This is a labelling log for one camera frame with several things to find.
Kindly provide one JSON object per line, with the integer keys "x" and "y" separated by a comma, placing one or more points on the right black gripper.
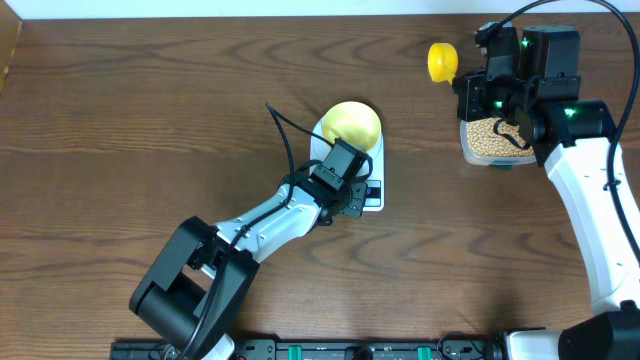
{"x": 469, "y": 87}

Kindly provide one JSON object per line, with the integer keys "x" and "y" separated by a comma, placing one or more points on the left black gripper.
{"x": 351, "y": 208}

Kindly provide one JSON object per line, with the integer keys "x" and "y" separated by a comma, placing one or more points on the yellow measuring scoop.
{"x": 442, "y": 62}

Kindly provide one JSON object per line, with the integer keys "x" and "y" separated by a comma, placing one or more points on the yellow bowl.
{"x": 354, "y": 122}

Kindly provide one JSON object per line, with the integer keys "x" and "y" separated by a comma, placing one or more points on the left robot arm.
{"x": 194, "y": 288}

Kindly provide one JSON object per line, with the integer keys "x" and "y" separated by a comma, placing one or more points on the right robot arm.
{"x": 530, "y": 80}

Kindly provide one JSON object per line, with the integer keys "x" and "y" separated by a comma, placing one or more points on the white digital kitchen scale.
{"x": 319, "y": 149}

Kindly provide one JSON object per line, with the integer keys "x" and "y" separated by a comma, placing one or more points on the soybeans in container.
{"x": 494, "y": 137}

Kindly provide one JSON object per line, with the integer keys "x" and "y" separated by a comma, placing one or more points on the clear plastic container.
{"x": 491, "y": 161}

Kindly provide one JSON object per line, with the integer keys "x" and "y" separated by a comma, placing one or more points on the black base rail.
{"x": 360, "y": 350}

